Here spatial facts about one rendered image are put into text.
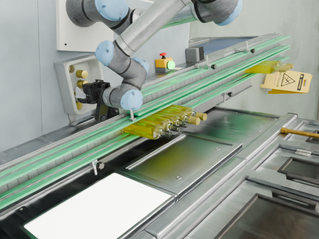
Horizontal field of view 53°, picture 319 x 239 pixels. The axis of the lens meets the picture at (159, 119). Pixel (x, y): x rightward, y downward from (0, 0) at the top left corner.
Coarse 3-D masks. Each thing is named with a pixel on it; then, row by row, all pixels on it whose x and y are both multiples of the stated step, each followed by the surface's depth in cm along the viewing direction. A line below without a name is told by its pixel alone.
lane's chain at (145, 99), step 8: (264, 48) 244; (248, 56) 227; (224, 64) 204; (232, 64) 212; (208, 72) 192; (216, 72) 199; (192, 80) 181; (144, 88) 154; (168, 88) 167; (176, 88) 172; (152, 96) 159; (160, 96) 163
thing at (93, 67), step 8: (72, 64) 135; (80, 64) 138; (88, 64) 141; (96, 64) 138; (88, 72) 142; (96, 72) 139; (72, 80) 136; (88, 80) 142; (72, 88) 129; (80, 88) 140; (72, 96) 129; (88, 104) 141; (96, 104) 141; (80, 112) 133
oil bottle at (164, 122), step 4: (148, 116) 146; (152, 116) 146; (156, 116) 145; (144, 120) 144; (148, 120) 143; (152, 120) 141; (156, 120) 140; (160, 120) 139; (164, 120) 139; (168, 120) 139; (160, 124) 138; (164, 124) 137; (168, 124) 138; (164, 128) 138
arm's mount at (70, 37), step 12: (60, 0) 126; (60, 12) 127; (60, 24) 127; (72, 24) 131; (96, 24) 140; (60, 36) 128; (72, 36) 132; (84, 36) 137; (96, 36) 141; (108, 36) 146; (60, 48) 129; (72, 48) 133; (84, 48) 138
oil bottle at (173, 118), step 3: (153, 114) 149; (156, 114) 148; (159, 114) 148; (162, 114) 147; (165, 114) 147; (168, 114) 146; (171, 114) 146; (174, 114) 145; (162, 117) 144; (165, 117) 143; (168, 117) 143; (171, 117) 142; (174, 117) 142; (177, 117) 143; (171, 120) 141; (174, 120) 141; (174, 123) 141
